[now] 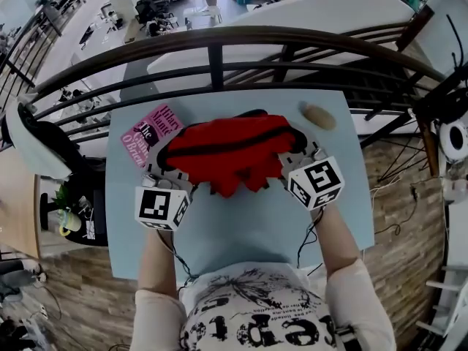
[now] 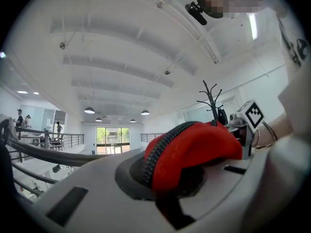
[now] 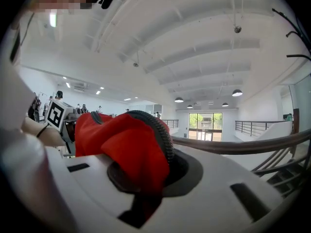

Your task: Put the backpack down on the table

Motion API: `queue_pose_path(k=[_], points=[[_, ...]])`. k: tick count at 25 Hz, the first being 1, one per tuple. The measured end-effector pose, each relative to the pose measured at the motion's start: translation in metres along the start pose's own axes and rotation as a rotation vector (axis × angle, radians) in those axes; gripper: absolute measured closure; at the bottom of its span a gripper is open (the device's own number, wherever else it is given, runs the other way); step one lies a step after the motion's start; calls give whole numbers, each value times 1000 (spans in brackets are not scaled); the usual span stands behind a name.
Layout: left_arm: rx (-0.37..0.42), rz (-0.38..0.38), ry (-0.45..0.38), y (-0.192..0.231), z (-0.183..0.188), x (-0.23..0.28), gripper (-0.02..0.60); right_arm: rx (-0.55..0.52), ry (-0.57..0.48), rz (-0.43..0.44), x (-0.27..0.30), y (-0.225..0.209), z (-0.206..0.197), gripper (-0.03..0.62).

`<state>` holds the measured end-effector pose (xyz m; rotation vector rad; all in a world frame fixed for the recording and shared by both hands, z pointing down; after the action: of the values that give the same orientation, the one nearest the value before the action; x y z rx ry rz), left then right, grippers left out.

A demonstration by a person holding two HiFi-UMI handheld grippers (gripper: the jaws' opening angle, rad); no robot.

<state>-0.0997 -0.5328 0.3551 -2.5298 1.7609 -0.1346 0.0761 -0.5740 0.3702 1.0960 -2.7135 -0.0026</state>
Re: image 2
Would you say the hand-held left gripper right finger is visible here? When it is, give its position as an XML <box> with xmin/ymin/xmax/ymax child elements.
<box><xmin>179</xmin><ymin>154</ymin><xmax>255</xmax><ymax>222</ymax></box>

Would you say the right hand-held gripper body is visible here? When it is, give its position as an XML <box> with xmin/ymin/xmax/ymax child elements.
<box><xmin>228</xmin><ymin>100</ymin><xmax>265</xmax><ymax>160</ymax></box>

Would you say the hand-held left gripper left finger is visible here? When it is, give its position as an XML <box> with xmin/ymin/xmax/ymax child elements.
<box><xmin>33</xmin><ymin>148</ymin><xmax>176</xmax><ymax>233</ymax></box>

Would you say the red backpack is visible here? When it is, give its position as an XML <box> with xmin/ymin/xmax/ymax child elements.
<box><xmin>143</xmin><ymin>120</ymin><xmax>243</xmax><ymax>230</ymax></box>

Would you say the person's right forearm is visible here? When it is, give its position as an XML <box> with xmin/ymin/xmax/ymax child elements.
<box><xmin>256</xmin><ymin>113</ymin><xmax>292</xmax><ymax>150</ymax></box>

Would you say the black hanging bag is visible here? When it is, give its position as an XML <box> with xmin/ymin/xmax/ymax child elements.
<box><xmin>217</xmin><ymin>108</ymin><xmax>229</xmax><ymax>126</ymax></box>

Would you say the person's printed white shirt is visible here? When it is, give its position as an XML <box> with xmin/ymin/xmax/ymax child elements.
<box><xmin>242</xmin><ymin>6</ymin><xmax>311</xmax><ymax>233</ymax></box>

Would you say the black coat rack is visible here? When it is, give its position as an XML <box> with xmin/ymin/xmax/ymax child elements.
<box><xmin>196</xmin><ymin>80</ymin><xmax>224</xmax><ymax>126</ymax></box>

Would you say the glass entrance door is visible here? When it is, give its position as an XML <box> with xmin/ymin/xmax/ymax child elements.
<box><xmin>96</xmin><ymin>127</ymin><xmax>130</xmax><ymax>155</ymax></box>

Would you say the far metal railing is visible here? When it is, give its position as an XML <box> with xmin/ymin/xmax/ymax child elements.
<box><xmin>14</xmin><ymin>127</ymin><xmax>85</xmax><ymax>150</ymax></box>

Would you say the black curved railing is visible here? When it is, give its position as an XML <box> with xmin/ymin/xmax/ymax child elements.
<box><xmin>0</xmin><ymin>120</ymin><xmax>117</xmax><ymax>203</ymax></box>

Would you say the ceiling strip light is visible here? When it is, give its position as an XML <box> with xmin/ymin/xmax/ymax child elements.
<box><xmin>248</xmin><ymin>13</ymin><xmax>258</xmax><ymax>40</ymax></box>

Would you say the black office chair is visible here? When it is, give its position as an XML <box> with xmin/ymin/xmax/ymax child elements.
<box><xmin>0</xmin><ymin>119</ymin><xmax>19</xmax><ymax>196</ymax></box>

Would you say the white garment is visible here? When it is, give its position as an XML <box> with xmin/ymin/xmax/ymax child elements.
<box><xmin>0</xmin><ymin>114</ymin><xmax>19</xmax><ymax>143</ymax></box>

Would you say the black head-mounted camera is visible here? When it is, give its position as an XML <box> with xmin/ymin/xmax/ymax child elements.
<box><xmin>185</xmin><ymin>1</ymin><xmax>208</xmax><ymax>26</ymax></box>

